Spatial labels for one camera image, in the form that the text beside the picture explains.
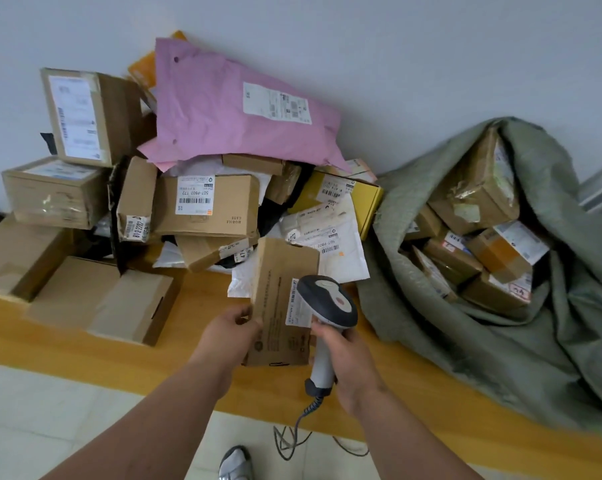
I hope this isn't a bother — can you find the person's right hand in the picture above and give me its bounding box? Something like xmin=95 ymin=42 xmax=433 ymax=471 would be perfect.
xmin=310 ymin=321 xmax=389 ymax=417

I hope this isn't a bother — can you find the person's left hand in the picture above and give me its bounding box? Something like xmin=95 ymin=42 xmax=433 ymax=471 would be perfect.
xmin=190 ymin=304 xmax=264 ymax=398

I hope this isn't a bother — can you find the grey handheld barcode scanner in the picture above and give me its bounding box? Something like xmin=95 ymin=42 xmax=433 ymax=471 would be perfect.
xmin=296 ymin=275 xmax=360 ymax=398

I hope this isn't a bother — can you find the brown printed parcel box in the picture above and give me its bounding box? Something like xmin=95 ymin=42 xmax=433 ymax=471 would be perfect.
xmin=244 ymin=237 xmax=321 ymax=368

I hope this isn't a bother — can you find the person's right forearm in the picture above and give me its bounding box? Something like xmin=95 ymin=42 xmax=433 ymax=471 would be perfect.
xmin=352 ymin=389 xmax=487 ymax=480

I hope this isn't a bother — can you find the person's left forearm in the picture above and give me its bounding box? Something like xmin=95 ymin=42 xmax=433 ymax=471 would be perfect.
xmin=41 ymin=361 xmax=233 ymax=480

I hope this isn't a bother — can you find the small low cardboard box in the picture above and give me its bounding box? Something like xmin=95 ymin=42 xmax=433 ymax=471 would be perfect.
xmin=175 ymin=234 xmax=260 ymax=274

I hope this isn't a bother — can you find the white plastic mailer bag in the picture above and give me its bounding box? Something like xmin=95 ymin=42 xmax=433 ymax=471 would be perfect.
xmin=228 ymin=194 xmax=371 ymax=299

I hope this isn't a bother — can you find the small white plastic bag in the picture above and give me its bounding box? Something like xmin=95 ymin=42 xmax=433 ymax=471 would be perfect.
xmin=152 ymin=240 xmax=187 ymax=270

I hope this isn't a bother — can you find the black plastic bag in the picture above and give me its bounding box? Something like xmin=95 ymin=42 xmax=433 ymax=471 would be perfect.
xmin=216 ymin=163 xmax=317 ymax=269

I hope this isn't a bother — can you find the cardboard box orange corner mark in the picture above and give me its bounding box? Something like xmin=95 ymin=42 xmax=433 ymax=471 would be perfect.
xmin=153 ymin=174 xmax=261 ymax=239

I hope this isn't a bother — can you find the thin brown labelled parcel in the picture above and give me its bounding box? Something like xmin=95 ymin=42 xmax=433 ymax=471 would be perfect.
xmin=411 ymin=246 xmax=460 ymax=302

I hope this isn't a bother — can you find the yellow cardboard box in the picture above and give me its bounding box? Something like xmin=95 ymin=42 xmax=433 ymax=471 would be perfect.
xmin=288 ymin=170 xmax=385 ymax=242

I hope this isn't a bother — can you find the small brown taped box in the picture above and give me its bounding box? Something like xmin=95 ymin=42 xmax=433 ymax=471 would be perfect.
xmin=265 ymin=162 xmax=303 ymax=206

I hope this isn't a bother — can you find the small plain brown box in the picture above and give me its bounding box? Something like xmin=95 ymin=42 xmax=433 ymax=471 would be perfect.
xmin=404 ymin=204 xmax=445 ymax=242

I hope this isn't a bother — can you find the brown box red white label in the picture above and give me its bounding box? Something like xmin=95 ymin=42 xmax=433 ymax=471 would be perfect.
xmin=423 ymin=230 xmax=485 ymax=287

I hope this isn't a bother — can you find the flat wide cardboard box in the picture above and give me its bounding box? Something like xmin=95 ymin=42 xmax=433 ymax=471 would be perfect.
xmin=26 ymin=255 xmax=182 ymax=347

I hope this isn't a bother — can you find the person's grey shoe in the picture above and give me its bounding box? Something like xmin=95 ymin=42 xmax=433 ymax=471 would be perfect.
xmin=218 ymin=445 xmax=254 ymax=480

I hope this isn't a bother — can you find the thin flat cardboard box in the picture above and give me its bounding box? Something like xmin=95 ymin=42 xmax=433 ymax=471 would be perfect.
xmin=222 ymin=153 xmax=286 ymax=177

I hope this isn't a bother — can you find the tan flat labelled parcel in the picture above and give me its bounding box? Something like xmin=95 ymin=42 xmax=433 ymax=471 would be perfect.
xmin=315 ymin=158 xmax=378 ymax=184

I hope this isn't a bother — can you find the narrow upright cardboard box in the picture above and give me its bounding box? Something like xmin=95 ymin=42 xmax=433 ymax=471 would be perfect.
xmin=116 ymin=156 xmax=158 ymax=243

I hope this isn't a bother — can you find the brown box red striped label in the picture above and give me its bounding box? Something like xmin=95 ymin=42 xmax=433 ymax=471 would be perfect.
xmin=460 ymin=271 xmax=534 ymax=316

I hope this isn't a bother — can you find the cardboard box with orange tape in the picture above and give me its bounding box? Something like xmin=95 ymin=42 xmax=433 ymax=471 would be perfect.
xmin=466 ymin=220 xmax=551 ymax=285

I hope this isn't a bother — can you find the pink plastic mailer bag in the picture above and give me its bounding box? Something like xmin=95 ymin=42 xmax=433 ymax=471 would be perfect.
xmin=138 ymin=38 xmax=352 ymax=173

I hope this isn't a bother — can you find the large crumpled taped box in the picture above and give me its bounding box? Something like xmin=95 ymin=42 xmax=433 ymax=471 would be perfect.
xmin=427 ymin=125 xmax=521 ymax=237

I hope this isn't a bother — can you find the grey-green woven sack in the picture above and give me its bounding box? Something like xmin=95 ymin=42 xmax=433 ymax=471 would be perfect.
xmin=356 ymin=117 xmax=602 ymax=437

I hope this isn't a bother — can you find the taped cardboard box clear tape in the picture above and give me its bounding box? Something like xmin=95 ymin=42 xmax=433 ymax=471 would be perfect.
xmin=1 ymin=156 xmax=110 ymax=231

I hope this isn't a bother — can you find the large plain cardboard box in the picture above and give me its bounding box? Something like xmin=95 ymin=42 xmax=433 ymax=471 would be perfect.
xmin=0 ymin=214 xmax=77 ymax=303

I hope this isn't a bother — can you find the tall cardboard box white label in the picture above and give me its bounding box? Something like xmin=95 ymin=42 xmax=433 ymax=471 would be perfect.
xmin=40 ymin=68 xmax=145 ymax=168

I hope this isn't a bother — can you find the orange padded mailer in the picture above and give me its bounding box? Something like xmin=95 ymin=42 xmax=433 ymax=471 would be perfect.
xmin=127 ymin=30 xmax=188 ymax=110

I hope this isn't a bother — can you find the dark coiled scanner cable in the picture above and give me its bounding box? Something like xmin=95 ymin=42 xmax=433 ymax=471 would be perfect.
xmin=273 ymin=394 xmax=370 ymax=461

